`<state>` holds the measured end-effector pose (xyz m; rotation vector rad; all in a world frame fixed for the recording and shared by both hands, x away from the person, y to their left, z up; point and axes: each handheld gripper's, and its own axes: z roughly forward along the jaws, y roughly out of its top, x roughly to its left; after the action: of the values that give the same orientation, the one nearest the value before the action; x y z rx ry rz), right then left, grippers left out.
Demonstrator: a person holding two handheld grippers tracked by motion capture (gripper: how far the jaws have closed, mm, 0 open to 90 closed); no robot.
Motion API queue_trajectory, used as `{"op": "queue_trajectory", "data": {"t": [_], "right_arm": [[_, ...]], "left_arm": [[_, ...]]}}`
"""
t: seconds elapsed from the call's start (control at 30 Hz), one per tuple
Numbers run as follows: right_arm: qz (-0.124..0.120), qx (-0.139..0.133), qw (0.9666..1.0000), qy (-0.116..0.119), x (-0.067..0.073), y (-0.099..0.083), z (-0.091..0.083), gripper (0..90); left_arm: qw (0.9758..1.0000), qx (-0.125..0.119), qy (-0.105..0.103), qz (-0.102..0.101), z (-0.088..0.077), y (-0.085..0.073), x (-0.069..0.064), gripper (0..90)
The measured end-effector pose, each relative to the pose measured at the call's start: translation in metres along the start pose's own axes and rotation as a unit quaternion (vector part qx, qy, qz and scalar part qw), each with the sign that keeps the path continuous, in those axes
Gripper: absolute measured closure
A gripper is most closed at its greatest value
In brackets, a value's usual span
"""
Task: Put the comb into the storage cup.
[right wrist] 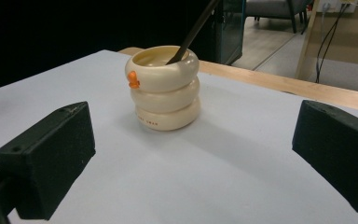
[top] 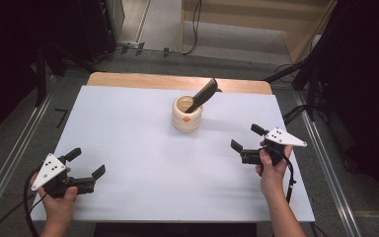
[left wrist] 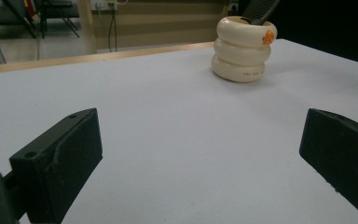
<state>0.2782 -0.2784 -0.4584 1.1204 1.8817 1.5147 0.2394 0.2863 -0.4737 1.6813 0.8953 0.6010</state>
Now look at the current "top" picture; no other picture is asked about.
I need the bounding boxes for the metal floor rail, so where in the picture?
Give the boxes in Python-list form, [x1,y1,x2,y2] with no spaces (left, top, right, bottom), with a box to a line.
[0,75,60,228]
[292,90,364,237]

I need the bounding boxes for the black cabinet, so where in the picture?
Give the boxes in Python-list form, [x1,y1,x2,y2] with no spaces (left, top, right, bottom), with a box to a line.
[77,0,117,63]

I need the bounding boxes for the person's left hand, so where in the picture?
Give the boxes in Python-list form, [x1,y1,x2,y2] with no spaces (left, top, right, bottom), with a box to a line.
[38,186,79,227]

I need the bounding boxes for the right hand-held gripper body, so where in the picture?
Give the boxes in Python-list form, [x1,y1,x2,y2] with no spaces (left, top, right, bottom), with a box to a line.
[241,126,308,167]

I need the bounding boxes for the thick black gripper cable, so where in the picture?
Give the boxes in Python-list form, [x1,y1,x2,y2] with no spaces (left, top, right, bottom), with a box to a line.
[23,168,40,237]

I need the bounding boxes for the white table mat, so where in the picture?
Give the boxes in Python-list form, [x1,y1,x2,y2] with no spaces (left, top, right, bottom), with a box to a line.
[30,85,316,223]

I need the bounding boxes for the black metal stand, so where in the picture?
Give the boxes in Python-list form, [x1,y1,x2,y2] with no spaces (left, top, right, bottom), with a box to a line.
[34,40,97,108]
[265,53,322,122]

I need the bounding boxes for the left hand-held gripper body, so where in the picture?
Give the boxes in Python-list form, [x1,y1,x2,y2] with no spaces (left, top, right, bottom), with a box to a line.
[31,152,97,199]

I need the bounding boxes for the light wooden shelf unit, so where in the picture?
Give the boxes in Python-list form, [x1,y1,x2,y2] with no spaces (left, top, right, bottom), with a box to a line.
[180,0,339,64]

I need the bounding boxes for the white power strip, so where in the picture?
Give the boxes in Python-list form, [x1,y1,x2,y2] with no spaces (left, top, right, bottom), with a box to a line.
[117,39,140,47]

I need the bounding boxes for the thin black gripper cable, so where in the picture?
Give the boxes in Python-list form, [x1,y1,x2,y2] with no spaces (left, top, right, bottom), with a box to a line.
[0,193,48,237]

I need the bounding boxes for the dark chair seat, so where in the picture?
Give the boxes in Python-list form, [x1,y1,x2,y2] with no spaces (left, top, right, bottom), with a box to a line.
[93,222,258,237]

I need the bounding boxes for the black floor cables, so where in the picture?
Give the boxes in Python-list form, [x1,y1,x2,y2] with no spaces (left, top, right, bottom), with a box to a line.
[274,62,310,126]

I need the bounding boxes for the person's right hand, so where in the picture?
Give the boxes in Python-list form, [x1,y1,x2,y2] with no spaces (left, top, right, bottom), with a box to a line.
[256,140,294,199]

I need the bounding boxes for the cream ribbed cup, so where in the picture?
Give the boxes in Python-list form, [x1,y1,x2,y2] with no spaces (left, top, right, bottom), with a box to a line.
[171,95,203,133]

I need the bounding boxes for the hanging black cable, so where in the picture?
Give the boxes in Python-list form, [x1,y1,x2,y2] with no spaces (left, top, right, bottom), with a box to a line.
[180,0,202,56]

